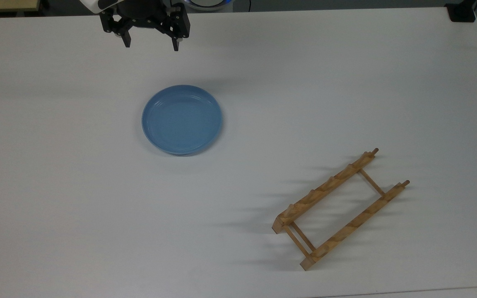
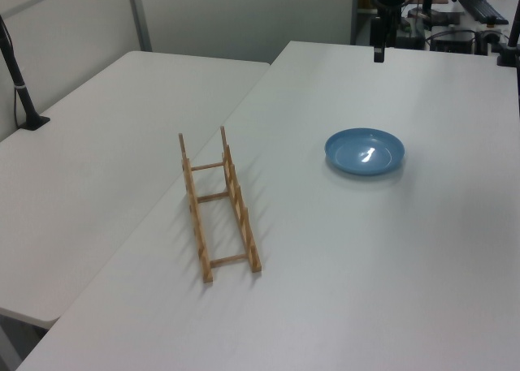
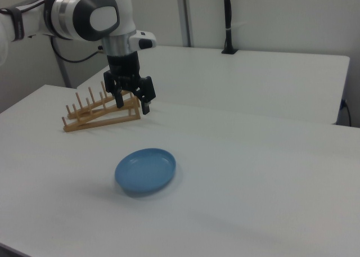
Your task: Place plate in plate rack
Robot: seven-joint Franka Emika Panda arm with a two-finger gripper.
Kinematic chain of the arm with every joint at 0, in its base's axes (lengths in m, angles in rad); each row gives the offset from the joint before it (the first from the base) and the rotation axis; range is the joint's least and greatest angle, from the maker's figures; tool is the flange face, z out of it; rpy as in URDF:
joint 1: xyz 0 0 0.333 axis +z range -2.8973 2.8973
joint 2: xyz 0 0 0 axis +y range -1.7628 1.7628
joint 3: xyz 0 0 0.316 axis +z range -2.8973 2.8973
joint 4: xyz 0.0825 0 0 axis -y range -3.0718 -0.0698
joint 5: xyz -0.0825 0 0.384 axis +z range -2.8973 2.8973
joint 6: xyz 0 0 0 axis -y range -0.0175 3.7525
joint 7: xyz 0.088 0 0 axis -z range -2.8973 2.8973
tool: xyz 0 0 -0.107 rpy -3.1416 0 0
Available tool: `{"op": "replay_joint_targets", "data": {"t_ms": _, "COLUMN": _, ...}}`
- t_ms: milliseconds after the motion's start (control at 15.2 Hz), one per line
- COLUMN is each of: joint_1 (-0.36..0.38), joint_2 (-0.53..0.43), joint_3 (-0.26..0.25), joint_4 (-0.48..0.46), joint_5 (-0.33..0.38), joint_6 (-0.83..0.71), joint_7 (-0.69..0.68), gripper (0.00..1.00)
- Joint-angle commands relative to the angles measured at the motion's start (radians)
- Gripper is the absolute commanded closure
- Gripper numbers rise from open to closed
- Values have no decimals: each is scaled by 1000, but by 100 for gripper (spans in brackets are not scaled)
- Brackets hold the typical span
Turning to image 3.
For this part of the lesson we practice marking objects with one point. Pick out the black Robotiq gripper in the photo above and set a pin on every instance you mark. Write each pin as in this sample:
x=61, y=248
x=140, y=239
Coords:
x=123, y=65

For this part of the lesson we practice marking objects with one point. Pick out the blue round plate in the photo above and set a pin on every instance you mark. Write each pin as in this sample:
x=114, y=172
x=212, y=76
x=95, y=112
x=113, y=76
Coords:
x=143, y=170

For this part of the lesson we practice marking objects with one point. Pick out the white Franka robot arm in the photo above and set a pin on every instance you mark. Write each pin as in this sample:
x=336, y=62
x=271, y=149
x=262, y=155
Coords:
x=84, y=4

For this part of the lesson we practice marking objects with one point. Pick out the wooden plate rack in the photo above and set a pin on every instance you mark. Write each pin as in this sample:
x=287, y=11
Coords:
x=98, y=123

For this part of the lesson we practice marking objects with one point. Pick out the grey metal frame post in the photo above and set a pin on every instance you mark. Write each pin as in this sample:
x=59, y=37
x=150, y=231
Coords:
x=63, y=71
x=185, y=15

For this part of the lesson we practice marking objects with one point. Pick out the black camera stand pole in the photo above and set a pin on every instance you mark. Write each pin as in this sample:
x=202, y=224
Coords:
x=227, y=15

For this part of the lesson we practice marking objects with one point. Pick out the blue wall connector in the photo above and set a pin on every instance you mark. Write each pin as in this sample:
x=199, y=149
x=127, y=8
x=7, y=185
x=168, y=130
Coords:
x=342, y=104

